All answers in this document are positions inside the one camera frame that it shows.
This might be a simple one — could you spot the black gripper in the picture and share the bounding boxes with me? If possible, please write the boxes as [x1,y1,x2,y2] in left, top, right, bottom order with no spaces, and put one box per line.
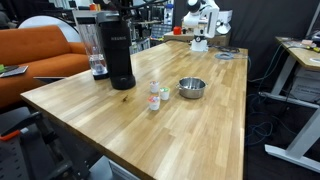
[111,0,134,24]

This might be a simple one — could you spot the black Keurig coffee maker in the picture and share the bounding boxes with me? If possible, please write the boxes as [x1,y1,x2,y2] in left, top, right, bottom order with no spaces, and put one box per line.
[96,10,137,91]

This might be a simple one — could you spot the coffee pod green lid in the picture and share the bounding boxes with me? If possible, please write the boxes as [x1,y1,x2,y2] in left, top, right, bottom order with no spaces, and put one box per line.
[158,86,171,102]

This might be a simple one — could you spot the coffee pod multicolour lid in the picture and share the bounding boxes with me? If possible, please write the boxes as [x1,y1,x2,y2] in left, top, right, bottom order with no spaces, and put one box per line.
[148,80,161,95]

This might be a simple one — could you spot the stainless steel pot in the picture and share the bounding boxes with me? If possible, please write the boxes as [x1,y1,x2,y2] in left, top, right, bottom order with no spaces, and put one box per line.
[175,76,208,100]

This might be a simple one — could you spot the small orange object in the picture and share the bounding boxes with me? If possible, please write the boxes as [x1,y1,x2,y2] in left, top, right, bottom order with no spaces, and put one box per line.
[88,2,102,12]

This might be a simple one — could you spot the blue capped white bottle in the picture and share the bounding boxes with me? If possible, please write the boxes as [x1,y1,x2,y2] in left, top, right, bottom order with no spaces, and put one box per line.
[165,3,175,26]

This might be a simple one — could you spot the clear water reservoir black lid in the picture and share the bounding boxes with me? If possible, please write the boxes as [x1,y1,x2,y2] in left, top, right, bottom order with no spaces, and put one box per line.
[77,17,110,81]

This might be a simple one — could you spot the white round chair back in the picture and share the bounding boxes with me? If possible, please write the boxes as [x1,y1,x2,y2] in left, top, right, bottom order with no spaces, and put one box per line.
[17,14,83,44]

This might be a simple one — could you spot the small clear bottle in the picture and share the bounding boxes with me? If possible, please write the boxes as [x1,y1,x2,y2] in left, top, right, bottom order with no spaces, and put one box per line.
[147,95,162,112]

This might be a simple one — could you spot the orange sofa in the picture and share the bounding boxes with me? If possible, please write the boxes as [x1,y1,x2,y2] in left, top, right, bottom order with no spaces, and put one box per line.
[0,24,91,110]

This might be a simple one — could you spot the black flat board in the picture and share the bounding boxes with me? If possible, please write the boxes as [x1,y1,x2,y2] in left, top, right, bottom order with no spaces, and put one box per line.
[32,75,67,85]

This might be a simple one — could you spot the grey tablet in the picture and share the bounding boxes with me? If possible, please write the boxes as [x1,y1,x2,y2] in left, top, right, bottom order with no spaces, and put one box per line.
[0,64,30,79]

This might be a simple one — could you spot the grey floor bin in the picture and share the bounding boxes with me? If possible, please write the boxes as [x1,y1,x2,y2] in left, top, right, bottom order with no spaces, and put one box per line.
[89,154,142,180]

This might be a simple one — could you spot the black metal cart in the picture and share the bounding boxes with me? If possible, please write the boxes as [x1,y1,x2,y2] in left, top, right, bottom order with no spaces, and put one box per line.
[0,111,102,180]

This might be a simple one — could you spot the white printed box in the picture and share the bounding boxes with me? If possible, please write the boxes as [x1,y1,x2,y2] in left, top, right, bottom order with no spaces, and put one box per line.
[289,65,320,105]

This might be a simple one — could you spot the dark coiled cable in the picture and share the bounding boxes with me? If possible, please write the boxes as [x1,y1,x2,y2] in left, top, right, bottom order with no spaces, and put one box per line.
[212,44,241,54]

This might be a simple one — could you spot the blue floor cables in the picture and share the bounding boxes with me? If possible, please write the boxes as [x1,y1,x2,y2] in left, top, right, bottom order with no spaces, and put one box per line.
[245,93,278,148]

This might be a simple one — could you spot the white frame wooden desk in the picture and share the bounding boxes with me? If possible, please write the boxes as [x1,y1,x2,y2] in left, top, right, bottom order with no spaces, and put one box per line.
[259,35,320,174]

